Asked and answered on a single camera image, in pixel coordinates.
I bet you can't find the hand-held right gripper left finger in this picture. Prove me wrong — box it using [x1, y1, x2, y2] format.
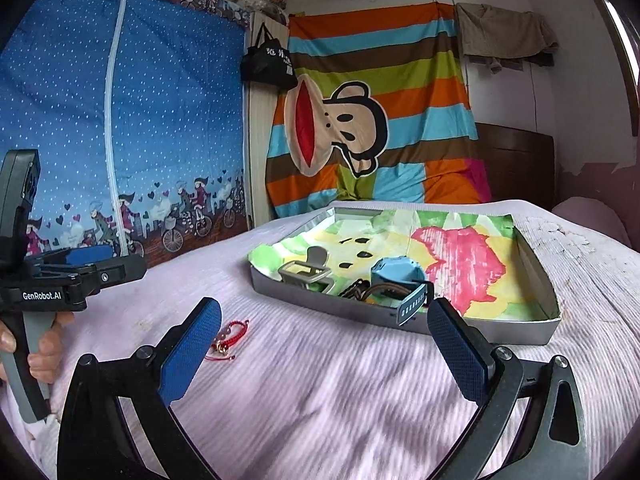
[57, 297, 223, 480]

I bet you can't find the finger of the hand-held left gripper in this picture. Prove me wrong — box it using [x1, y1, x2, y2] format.
[75, 255, 148, 297]
[30, 245, 115, 275]

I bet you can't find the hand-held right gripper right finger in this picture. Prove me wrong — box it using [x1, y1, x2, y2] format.
[426, 297, 591, 480]

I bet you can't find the red cord bracelet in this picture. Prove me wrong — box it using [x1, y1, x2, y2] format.
[205, 319, 251, 361]

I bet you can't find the brown hair tie with beads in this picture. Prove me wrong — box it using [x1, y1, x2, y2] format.
[366, 282, 402, 302]

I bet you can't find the blue watch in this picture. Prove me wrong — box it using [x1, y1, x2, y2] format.
[370, 256, 435, 326]

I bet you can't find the grey shallow box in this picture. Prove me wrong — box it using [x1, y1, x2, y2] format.
[248, 206, 561, 346]

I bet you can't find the black braided hair tie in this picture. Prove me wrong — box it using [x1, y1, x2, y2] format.
[338, 281, 372, 305]

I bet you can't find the white hair claw clip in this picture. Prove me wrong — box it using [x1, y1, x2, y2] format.
[277, 246, 334, 291]

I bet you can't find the person's left hand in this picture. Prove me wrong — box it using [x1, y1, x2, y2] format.
[0, 310, 76, 384]

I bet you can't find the colourful painted paper lining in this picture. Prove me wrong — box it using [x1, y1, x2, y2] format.
[250, 210, 516, 322]

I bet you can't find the pink ribbed bedspread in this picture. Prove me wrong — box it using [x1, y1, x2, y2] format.
[0, 200, 640, 480]

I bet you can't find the blue printed fabric wardrobe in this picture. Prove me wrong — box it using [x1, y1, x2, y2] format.
[0, 0, 252, 269]

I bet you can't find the pink pillow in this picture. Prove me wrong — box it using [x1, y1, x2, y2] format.
[550, 197, 634, 251]

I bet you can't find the dark wooden headboard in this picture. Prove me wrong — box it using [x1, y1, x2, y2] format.
[472, 122, 556, 206]

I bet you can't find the striped monkey print blanket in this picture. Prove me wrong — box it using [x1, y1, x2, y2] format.
[265, 2, 494, 221]

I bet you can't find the black hanging bag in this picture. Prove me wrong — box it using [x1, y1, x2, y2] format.
[240, 22, 299, 92]

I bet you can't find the khaki hanging garment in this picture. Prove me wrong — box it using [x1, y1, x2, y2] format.
[455, 2, 560, 74]

